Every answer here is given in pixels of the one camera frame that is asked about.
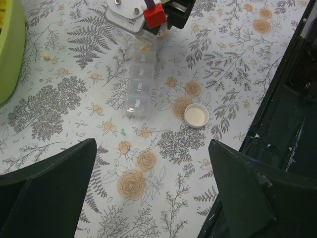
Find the green plastic tray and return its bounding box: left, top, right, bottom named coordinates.
left=0, top=0, right=25, bottom=103

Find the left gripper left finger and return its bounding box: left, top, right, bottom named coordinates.
left=0, top=138, right=97, bottom=238

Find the floral table mat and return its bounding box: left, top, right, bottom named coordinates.
left=0, top=0, right=308, bottom=238

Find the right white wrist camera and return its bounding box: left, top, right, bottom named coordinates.
left=105, top=0, right=168, bottom=35

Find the clear pill organizer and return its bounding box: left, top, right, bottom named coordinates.
left=113, top=27, right=157, bottom=118

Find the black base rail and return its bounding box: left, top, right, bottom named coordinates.
left=199, top=0, right=317, bottom=238

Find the stray yellow pill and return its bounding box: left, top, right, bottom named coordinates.
left=43, top=54, right=50, bottom=60

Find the white bottle cap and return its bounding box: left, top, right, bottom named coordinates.
left=184, top=103, right=209, bottom=128

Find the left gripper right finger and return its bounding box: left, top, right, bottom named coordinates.
left=209, top=140, right=317, bottom=238

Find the white cap pill bottle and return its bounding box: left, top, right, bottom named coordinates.
left=136, top=26, right=168, bottom=45

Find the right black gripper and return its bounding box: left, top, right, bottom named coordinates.
left=163, top=0, right=195, bottom=29

